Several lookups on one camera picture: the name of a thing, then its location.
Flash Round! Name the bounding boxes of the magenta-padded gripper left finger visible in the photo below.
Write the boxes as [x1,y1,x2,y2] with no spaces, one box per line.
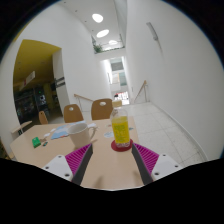
[42,143,95,187]

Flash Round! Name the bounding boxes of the small green box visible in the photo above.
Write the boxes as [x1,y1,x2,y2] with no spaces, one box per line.
[31,136,42,148]

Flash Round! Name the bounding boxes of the white paper cup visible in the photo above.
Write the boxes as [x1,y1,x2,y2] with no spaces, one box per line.
[67,122,98,150]

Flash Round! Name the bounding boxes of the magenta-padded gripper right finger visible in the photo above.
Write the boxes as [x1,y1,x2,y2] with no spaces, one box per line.
[131,142,184,186]

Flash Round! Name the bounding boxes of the flat round red coaster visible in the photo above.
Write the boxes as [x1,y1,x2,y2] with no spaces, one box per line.
[110,138,134,153]

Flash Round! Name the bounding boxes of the wooden chair with oval hole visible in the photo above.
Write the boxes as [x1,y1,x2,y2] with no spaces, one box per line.
[63,103,85,124]
[91,98,114,121]
[38,110,49,126]

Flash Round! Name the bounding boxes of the wooden stair handrail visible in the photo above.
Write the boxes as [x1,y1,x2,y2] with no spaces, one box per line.
[73,93,94,108]
[133,80,148,104]

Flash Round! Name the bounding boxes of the hanging white and red sign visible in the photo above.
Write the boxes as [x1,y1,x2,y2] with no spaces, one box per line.
[19,70,36,88]

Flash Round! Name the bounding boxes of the round ceiling lights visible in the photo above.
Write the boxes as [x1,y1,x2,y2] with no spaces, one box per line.
[91,13,119,46]

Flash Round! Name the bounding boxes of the shop shelf unit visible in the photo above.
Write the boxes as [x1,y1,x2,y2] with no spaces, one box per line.
[14,88,48,121]

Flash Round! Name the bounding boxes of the dark wall sign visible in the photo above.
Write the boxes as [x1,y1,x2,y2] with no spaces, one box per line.
[54,76,66,88]

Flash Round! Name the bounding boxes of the light wooden side table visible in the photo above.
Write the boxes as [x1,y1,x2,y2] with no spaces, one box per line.
[10,120,33,136]

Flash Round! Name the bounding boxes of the colourful printed placemat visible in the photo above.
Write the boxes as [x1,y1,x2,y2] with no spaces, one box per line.
[50,120,88,141]

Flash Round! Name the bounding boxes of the green balcony plant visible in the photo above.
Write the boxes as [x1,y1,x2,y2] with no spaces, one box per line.
[92,43,104,54]

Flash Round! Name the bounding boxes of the yellow drink bottle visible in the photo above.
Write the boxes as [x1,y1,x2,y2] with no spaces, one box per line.
[110,99,132,149]

